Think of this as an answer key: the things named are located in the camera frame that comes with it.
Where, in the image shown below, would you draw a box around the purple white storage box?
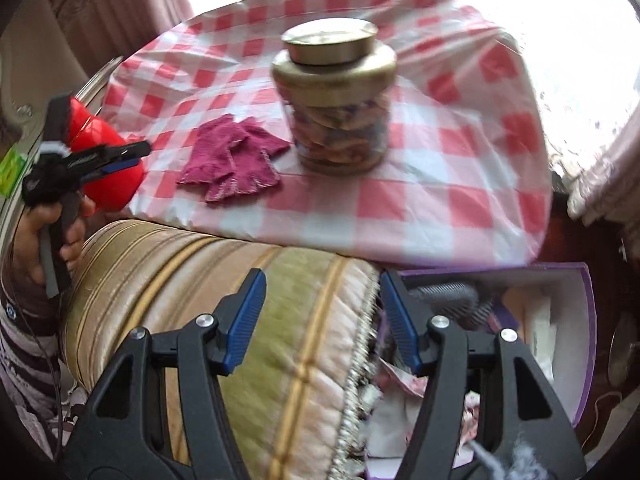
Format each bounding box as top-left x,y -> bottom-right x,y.
364,263 -> 597,479

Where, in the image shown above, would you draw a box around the glass jar with gold lid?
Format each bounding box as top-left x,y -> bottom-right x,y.
270,18 -> 397,174

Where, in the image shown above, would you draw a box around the pink curtain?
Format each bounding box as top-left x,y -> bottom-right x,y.
49,0 -> 192,75

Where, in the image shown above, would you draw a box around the grey checkered fabric pouch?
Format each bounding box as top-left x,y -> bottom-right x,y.
409,282 -> 491,330

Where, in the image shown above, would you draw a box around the person's left hand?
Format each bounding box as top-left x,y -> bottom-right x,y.
12,194 -> 97,286

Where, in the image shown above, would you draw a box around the striped beige green cushion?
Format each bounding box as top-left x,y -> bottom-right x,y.
60,220 -> 378,479

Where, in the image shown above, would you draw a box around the striped sleeve forearm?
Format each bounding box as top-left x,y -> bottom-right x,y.
1,278 -> 88,458

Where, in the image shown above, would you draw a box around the red white checkered tablecloth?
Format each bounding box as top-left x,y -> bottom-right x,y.
102,0 -> 551,266

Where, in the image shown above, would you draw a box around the red thermos flask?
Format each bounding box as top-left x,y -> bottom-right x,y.
65,96 -> 151,212

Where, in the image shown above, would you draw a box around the magenta knit gloves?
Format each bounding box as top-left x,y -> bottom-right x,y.
178,114 -> 291,204

